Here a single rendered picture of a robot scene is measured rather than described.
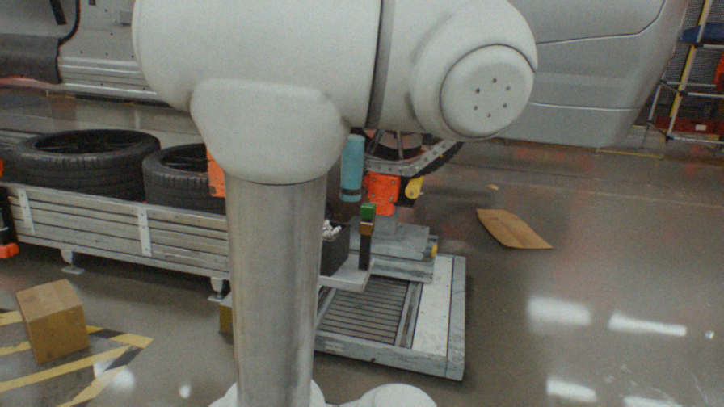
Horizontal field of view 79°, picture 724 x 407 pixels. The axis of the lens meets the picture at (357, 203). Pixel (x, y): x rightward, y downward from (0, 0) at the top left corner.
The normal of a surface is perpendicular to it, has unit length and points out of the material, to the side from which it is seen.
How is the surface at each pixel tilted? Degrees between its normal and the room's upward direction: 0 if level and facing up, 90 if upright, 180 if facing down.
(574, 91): 90
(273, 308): 100
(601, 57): 90
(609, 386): 0
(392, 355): 90
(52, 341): 90
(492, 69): 107
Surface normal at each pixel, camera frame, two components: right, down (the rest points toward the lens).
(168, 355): 0.06, -0.93
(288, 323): 0.46, 0.49
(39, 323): 0.69, 0.30
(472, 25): -0.13, -0.50
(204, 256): -0.23, 0.33
